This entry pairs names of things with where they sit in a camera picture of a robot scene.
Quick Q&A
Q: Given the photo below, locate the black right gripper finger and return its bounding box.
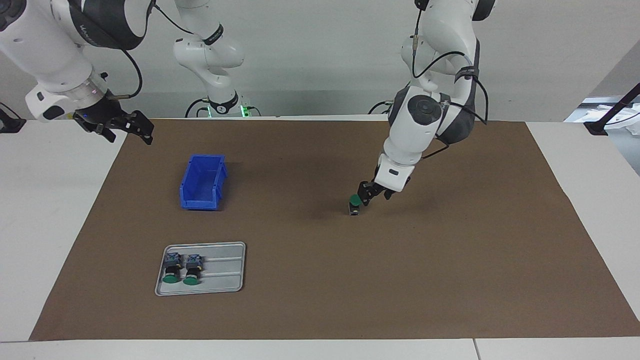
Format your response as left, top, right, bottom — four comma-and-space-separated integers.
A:
89, 125, 116, 145
119, 110, 155, 146

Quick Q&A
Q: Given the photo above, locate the blue plastic storage bin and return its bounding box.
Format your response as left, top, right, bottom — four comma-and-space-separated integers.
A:
179, 154, 229, 211

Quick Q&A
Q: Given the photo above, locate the black clamp stand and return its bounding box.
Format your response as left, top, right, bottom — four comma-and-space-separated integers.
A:
0, 102, 27, 134

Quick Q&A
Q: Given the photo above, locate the brown paper table mat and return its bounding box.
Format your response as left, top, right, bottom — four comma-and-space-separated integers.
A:
29, 118, 640, 342

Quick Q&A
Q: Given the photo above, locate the grey metal tray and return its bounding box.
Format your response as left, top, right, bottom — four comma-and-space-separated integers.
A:
154, 242, 247, 297

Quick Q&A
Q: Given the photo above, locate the black stand with rod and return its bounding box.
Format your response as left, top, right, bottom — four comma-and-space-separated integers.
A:
583, 82, 640, 136

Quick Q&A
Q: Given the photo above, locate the white background equipment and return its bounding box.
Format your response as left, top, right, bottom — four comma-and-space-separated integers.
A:
564, 96, 640, 137

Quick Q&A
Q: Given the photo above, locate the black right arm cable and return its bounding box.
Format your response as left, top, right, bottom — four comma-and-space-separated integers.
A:
106, 0, 202, 99

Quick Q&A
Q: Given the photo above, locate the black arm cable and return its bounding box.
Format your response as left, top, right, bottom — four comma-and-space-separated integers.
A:
411, 7, 490, 162
106, 0, 202, 99

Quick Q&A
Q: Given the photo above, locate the black right base cable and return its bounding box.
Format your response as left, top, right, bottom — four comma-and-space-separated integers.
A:
184, 97, 212, 119

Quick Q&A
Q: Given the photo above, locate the black base cable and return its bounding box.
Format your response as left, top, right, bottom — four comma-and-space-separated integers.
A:
368, 99, 397, 115
184, 97, 212, 119

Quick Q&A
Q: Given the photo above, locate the black left base cable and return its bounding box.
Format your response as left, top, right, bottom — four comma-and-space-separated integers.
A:
368, 99, 397, 115

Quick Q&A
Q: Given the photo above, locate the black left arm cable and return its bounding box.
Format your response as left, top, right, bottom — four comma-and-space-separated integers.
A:
411, 7, 490, 162

